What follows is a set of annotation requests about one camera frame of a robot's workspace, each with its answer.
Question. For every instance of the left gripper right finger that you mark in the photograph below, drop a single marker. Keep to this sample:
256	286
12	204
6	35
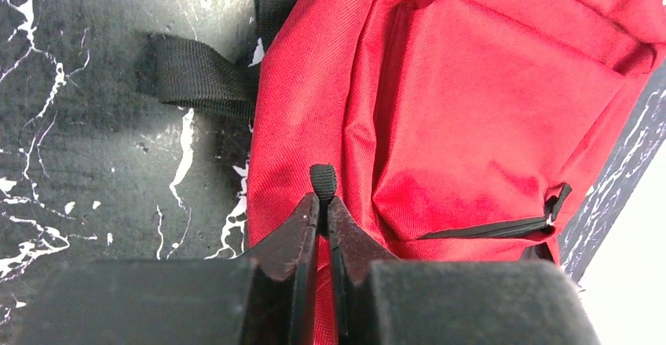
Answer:
380	299

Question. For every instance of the red student backpack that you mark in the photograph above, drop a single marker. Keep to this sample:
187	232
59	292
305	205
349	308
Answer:
452	130

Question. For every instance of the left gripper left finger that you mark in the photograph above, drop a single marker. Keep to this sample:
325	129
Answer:
265	296

